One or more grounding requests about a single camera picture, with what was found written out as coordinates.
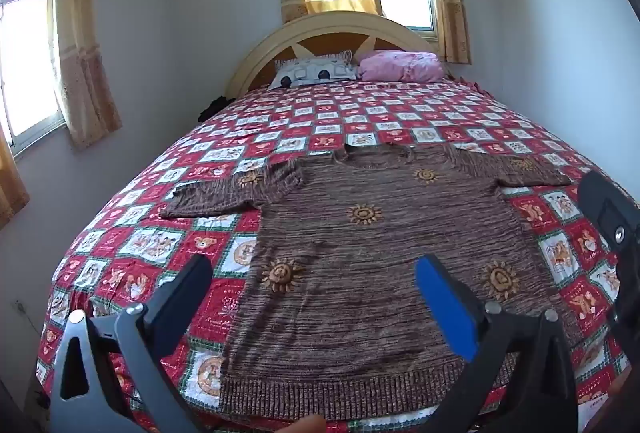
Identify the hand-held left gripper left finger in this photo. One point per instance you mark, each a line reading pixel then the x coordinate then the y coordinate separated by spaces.
pixel 180 298

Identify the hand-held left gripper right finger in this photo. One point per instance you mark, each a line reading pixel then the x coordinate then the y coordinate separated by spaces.
pixel 447 308

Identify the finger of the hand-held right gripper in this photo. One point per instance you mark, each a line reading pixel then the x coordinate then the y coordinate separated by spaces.
pixel 607 208

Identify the brown knitted sun-pattern sweater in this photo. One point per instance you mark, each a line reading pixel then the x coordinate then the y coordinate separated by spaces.
pixel 350 263

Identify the dark object beside bed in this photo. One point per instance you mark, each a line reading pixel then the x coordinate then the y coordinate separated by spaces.
pixel 215 107

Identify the red checked patchwork bedspread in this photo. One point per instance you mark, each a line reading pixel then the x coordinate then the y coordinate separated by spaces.
pixel 380 113

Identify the pink pillow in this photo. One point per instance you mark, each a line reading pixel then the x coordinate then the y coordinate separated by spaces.
pixel 400 65

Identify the white panda-print pillow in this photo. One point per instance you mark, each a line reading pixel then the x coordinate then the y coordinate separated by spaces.
pixel 312 72

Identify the side window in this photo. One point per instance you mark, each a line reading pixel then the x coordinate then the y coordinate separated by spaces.
pixel 27 63

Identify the cream arched wooden headboard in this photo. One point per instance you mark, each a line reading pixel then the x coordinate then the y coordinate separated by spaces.
pixel 325 35

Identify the white wall outlet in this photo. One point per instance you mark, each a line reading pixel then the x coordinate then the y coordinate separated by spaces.
pixel 20 307

